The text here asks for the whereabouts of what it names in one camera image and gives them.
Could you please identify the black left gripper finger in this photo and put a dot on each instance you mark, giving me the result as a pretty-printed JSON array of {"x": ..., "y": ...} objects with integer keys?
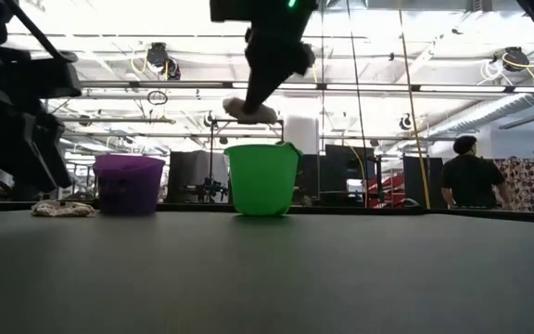
[{"x": 26, "y": 148}]

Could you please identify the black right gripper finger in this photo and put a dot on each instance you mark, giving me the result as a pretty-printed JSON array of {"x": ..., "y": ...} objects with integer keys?
[{"x": 262, "y": 93}]

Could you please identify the white Payday candy bar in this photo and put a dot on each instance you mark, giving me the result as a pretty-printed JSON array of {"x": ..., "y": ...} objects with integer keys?
[{"x": 232, "y": 107}]

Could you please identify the small black robot arm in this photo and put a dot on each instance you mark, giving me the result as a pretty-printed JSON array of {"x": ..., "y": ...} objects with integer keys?
[{"x": 207, "y": 188}]

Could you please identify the candy bag far left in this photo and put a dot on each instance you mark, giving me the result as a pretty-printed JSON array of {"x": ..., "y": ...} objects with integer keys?
[{"x": 63, "y": 209}]

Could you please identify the green halloween bucket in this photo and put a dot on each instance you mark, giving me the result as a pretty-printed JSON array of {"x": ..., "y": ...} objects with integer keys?
[{"x": 262, "y": 181}]

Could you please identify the purple halloween bucket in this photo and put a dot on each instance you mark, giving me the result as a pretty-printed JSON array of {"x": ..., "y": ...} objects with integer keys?
[{"x": 128, "y": 185}]

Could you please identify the narrow black panel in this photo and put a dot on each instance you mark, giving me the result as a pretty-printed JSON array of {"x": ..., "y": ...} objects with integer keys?
[{"x": 311, "y": 178}]

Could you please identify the black screen panel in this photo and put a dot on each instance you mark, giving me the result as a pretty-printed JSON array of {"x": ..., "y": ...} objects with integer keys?
[{"x": 341, "y": 160}]

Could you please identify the red metal rack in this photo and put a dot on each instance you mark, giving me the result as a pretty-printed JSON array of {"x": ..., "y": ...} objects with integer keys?
[{"x": 390, "y": 188}]

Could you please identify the black upright panel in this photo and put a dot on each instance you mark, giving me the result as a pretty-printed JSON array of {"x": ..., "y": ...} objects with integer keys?
[{"x": 413, "y": 181}]

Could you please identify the person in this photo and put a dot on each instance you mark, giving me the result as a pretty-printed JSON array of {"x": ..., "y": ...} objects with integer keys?
[{"x": 473, "y": 181}]

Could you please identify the brown dotted cloth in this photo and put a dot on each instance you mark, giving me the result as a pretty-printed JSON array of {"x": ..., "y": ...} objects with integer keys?
[{"x": 524, "y": 178}]

